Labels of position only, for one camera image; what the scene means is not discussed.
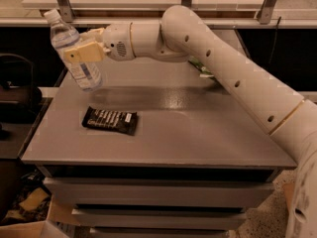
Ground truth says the cardboard box right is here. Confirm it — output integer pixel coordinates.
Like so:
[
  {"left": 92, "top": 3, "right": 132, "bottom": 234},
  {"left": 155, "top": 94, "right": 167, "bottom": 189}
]
[{"left": 283, "top": 182, "right": 295, "bottom": 212}]

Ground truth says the cardboard box bottom left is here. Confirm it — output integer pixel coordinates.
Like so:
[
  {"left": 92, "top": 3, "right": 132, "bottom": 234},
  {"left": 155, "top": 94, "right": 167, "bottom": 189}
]
[{"left": 0, "top": 197, "right": 79, "bottom": 238}]

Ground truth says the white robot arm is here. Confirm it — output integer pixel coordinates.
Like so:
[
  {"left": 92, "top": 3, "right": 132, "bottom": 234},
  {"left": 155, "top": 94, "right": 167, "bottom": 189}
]
[{"left": 64, "top": 5, "right": 317, "bottom": 238}]

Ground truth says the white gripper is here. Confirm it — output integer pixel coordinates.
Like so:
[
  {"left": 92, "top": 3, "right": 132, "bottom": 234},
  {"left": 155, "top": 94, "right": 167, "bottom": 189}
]
[{"left": 63, "top": 23, "right": 135, "bottom": 63}]

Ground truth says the green chip bag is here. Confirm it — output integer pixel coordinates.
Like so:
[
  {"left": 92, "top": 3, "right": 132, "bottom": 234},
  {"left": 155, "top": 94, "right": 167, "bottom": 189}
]
[{"left": 188, "top": 57, "right": 215, "bottom": 79}]

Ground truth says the clear plastic water bottle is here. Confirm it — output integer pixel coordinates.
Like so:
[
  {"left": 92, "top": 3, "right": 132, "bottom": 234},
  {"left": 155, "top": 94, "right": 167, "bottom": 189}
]
[{"left": 45, "top": 9, "right": 102, "bottom": 91}]

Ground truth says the black snack bar wrapper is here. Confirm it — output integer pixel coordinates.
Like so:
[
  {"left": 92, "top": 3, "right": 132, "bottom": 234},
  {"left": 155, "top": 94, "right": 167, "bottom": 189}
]
[{"left": 81, "top": 107, "right": 138, "bottom": 136}]

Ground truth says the grey drawer cabinet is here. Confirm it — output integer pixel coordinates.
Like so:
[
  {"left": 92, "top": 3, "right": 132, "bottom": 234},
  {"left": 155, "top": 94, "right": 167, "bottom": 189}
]
[{"left": 23, "top": 59, "right": 295, "bottom": 238}]

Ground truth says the cardboard box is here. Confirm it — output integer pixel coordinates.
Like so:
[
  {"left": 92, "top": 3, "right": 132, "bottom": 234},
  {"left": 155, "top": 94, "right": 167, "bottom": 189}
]
[
  {"left": 283, "top": 182, "right": 295, "bottom": 212},
  {"left": 0, "top": 197, "right": 79, "bottom": 238}
]

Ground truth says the black chair left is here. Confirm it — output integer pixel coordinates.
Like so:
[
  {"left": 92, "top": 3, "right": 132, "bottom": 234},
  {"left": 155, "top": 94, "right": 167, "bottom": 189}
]
[{"left": 0, "top": 53, "right": 43, "bottom": 140}]

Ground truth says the metal railing frame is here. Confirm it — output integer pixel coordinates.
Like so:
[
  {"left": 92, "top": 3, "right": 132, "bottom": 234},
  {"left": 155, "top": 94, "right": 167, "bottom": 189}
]
[{"left": 0, "top": 0, "right": 317, "bottom": 29}]

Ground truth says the yellow sponge on floor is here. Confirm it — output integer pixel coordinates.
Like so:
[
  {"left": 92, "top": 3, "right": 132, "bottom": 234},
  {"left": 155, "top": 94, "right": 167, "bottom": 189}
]
[{"left": 19, "top": 187, "right": 49, "bottom": 211}]

